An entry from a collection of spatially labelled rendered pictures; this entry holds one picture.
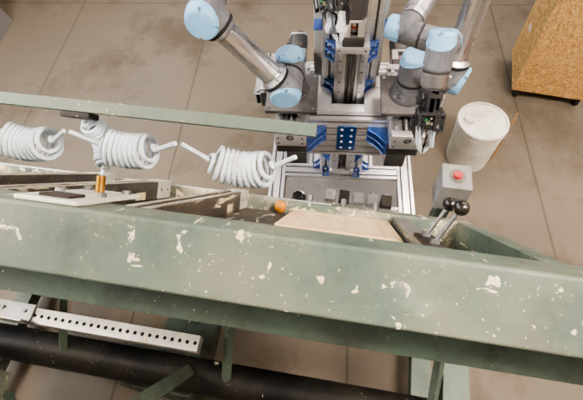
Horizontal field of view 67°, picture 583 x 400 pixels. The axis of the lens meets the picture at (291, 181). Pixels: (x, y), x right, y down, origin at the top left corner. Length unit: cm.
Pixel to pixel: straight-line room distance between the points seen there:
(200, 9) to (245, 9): 268
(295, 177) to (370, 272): 212
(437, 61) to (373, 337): 75
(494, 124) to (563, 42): 70
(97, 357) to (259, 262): 141
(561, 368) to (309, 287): 49
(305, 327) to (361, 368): 169
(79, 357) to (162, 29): 290
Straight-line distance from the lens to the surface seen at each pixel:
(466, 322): 62
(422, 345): 85
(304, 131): 66
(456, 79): 180
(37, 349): 207
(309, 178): 267
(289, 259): 59
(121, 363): 191
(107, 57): 407
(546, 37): 328
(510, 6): 444
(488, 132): 287
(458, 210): 110
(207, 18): 152
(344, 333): 83
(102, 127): 82
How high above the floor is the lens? 246
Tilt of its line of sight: 58 degrees down
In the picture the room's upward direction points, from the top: 5 degrees counter-clockwise
